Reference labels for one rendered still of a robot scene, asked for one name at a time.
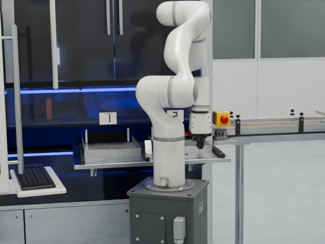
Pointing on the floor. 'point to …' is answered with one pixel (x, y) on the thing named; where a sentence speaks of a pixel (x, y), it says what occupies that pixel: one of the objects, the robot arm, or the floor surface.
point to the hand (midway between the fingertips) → (200, 144)
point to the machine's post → (207, 173)
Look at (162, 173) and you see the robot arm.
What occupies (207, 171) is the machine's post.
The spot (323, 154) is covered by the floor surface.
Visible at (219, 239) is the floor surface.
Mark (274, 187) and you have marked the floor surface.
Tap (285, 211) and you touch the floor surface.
